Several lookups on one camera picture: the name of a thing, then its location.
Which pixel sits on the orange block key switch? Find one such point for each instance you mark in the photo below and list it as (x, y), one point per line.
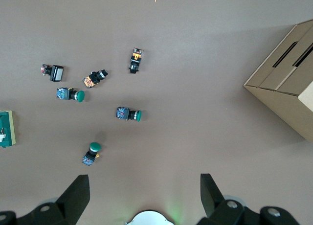
(136, 60)

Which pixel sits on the orange block selector switch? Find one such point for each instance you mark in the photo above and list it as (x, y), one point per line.
(94, 78)

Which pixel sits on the green load switch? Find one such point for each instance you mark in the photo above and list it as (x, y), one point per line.
(7, 129)

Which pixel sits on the green mushroom push button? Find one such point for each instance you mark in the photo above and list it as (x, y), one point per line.
(91, 154)
(71, 95)
(128, 114)

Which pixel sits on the black switch red button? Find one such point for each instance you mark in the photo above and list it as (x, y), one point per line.
(56, 73)

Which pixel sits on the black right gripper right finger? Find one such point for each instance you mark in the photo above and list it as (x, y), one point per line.
(215, 205)

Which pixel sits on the brown cardboard box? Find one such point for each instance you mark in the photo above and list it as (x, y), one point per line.
(283, 88)

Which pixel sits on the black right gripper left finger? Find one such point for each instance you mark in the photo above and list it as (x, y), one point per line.
(71, 203)

